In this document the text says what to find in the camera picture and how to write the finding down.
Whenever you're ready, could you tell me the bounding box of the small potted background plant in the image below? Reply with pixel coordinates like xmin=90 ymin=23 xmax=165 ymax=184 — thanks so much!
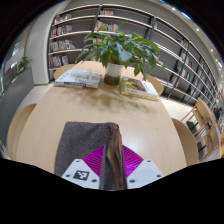
xmin=17 ymin=55 xmax=33 ymax=73

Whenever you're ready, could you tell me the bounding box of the green plant in white pot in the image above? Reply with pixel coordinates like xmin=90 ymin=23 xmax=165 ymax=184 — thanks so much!
xmin=74 ymin=22 xmax=168 ymax=87

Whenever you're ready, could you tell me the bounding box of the group of ceiling lights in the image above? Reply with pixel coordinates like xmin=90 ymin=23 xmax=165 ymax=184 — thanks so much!
xmin=171 ymin=6 xmax=224 ymax=68

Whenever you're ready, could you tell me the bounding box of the round-backed wooden chair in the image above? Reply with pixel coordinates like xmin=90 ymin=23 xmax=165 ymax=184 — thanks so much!
xmin=170 ymin=117 xmax=200 ymax=167
xmin=6 ymin=103 xmax=38 ymax=160
xmin=53 ymin=63 xmax=76 ymax=80
xmin=143 ymin=73 xmax=164 ymax=96

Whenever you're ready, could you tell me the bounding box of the zigzag-striped grey-backed towel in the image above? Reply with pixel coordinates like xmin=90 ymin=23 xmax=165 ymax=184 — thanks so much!
xmin=54 ymin=121 xmax=128 ymax=191

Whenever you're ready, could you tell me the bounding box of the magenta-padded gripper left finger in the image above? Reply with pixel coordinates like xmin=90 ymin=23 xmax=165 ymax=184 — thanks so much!
xmin=61 ymin=144 xmax=107 ymax=190

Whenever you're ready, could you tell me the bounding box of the grey bookshelf unit with books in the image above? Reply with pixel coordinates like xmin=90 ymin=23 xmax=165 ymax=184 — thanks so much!
xmin=46 ymin=3 xmax=223 ymax=101

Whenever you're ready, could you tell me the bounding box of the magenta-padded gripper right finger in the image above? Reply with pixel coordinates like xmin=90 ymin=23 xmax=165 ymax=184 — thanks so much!
xmin=121 ymin=145 xmax=165 ymax=190

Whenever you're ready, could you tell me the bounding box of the yellow-green covered book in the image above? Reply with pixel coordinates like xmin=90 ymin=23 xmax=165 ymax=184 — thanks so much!
xmin=119 ymin=75 xmax=160 ymax=102

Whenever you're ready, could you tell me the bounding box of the white-covered book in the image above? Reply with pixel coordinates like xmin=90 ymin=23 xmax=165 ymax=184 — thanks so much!
xmin=54 ymin=69 xmax=103 ymax=89

